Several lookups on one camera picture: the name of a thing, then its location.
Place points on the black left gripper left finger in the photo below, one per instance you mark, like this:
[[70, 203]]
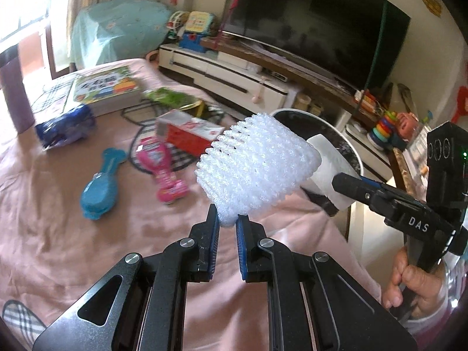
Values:
[[188, 260]]

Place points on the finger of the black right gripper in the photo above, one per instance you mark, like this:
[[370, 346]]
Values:
[[362, 189]]

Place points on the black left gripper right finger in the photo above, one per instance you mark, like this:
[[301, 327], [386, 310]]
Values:
[[263, 259]]

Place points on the white paper tissue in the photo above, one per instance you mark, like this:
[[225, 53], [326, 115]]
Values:
[[332, 163]]

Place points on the red cardboard box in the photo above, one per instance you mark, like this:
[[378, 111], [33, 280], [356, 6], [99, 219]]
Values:
[[188, 133]]

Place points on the blue plastic snack bag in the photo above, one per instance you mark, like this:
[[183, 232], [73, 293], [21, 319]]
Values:
[[74, 125]]

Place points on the white round trash bin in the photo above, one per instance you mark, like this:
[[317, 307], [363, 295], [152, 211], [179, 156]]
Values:
[[306, 125]]

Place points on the person's right hand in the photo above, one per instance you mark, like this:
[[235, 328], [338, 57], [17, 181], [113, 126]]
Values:
[[427, 286]]

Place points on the pink table cloth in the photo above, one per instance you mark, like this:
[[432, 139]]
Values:
[[51, 254]]

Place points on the green snack packet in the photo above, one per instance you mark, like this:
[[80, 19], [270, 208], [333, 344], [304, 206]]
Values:
[[171, 98]]

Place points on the white tv cabinet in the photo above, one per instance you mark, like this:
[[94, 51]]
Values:
[[252, 91]]

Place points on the large black television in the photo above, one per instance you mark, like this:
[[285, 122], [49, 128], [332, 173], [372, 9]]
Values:
[[356, 41]]

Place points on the colourful children's book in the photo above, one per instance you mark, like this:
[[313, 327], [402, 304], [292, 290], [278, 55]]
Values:
[[104, 92]]

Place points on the blue toy cash register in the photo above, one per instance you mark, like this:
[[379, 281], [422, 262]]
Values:
[[192, 41]]

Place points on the yellow toy phone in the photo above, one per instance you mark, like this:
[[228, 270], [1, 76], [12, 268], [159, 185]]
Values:
[[201, 23]]

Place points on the teal cloth covered furniture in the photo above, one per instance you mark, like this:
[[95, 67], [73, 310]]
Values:
[[119, 29]]

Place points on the purple thermos bottle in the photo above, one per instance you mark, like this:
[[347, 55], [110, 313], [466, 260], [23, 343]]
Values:
[[17, 101]]

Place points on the rainbow stacking ring toy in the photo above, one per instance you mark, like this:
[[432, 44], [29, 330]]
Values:
[[380, 136]]

